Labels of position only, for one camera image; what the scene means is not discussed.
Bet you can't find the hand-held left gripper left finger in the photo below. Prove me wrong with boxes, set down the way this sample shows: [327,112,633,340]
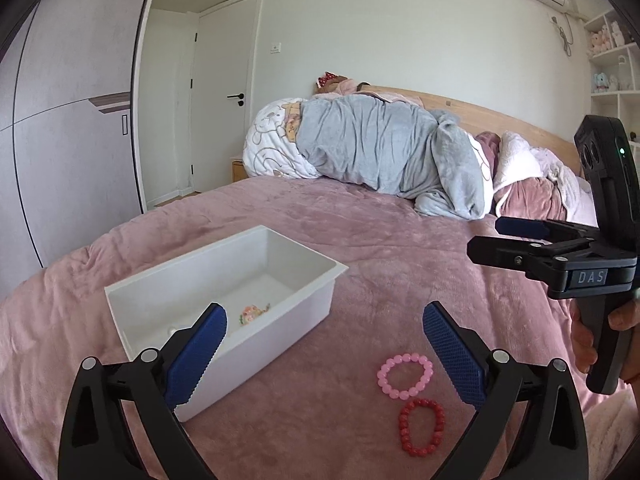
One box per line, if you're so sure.
[59,302,227,480]

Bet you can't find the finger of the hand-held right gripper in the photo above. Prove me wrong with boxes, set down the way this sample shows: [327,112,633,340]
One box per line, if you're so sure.
[496,216,601,247]
[467,235,601,283]

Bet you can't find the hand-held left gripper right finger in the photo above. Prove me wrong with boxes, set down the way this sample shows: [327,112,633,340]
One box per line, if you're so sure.
[422,301,591,480]

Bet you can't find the multicolour bead bracelet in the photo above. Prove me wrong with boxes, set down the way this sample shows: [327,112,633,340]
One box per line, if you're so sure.
[239,302,272,325]

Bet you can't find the pink bead bracelet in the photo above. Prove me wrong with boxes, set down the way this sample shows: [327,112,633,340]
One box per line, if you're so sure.
[376,353,434,401]

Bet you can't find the red bead bracelet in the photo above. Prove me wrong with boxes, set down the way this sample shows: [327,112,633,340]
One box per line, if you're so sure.
[398,398,446,457]

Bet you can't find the white plastic box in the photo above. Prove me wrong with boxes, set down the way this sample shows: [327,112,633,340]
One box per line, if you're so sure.
[104,225,349,423]

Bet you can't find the person's right hand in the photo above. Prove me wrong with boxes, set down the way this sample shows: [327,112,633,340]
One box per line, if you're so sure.
[570,299,640,386]

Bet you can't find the pink and white quilt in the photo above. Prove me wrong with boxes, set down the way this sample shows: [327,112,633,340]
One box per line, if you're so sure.
[492,131,598,228]

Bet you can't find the mauve pillow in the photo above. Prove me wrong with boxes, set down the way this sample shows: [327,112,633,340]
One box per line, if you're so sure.
[474,131,502,181]

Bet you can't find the pink bed blanket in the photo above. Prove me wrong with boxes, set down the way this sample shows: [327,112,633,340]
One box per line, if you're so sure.
[0,177,640,480]

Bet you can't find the blue elephant plush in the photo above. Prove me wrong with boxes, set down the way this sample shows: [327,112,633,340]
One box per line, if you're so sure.
[592,71,621,93]

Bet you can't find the wooden headboard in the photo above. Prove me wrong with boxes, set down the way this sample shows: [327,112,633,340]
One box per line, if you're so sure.
[360,85,581,177]

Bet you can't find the pink plush toys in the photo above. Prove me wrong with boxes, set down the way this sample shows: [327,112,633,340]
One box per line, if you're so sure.
[589,22,627,57]

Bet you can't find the grey quilt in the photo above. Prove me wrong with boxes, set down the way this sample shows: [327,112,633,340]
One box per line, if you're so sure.
[295,96,493,220]

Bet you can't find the white cartoon print quilt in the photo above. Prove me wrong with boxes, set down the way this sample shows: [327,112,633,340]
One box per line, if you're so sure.
[243,99,321,181]

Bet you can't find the red polka dot bow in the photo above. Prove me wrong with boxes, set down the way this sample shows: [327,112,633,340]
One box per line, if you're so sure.
[316,71,351,93]

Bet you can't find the white door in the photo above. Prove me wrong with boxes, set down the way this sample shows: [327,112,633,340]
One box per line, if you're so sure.
[190,0,258,196]

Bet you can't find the grey wardrobe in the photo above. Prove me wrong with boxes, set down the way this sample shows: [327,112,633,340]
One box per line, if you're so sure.
[0,0,156,301]

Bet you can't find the white wall shelf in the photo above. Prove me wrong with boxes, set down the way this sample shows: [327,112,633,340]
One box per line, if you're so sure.
[582,7,640,161]

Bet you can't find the hanging wall cable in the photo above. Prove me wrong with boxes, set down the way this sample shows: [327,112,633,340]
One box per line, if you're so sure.
[549,14,577,57]

